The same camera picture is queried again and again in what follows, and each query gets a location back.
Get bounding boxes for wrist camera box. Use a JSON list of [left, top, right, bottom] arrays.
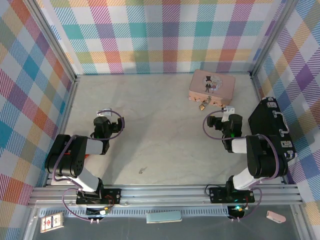
[[223, 106, 236, 123], [96, 107, 112, 117]]

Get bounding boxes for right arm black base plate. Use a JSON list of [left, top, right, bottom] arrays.
[[208, 186, 256, 204]]

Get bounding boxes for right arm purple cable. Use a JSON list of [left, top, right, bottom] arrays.
[[203, 109, 279, 222]]

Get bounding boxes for red white card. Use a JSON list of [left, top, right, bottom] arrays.
[[39, 211, 65, 233]]

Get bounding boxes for grey slotted cable duct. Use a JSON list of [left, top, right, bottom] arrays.
[[38, 207, 231, 217]]

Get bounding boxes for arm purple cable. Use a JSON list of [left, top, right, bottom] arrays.
[[51, 109, 125, 222], [203, 109, 279, 222]]

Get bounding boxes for brass padlock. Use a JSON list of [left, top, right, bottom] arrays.
[[198, 98, 210, 111]]

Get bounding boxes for teal rectangular case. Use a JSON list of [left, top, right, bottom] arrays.
[[146, 210, 183, 224]]

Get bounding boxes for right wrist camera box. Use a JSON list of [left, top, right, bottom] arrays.
[[223, 106, 236, 123]]

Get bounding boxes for aluminium frame post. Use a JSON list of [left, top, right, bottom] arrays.
[[249, 0, 300, 79], [24, 0, 78, 82]]

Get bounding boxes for aluminium frame rail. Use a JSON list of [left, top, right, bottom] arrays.
[[27, 184, 305, 207]]

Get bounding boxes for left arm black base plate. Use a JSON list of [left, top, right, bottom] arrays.
[[75, 187, 123, 206]]

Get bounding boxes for pink tin box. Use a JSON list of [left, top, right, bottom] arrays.
[[188, 69, 236, 106]]

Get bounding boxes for small pink case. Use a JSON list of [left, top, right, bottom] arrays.
[[266, 210, 287, 223]]

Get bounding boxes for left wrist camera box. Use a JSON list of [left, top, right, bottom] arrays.
[[96, 107, 112, 117]]

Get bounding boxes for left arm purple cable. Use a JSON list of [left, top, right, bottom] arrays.
[[51, 109, 125, 222]]

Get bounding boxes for black suitcase silver fittings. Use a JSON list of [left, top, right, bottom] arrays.
[[247, 96, 297, 172]]

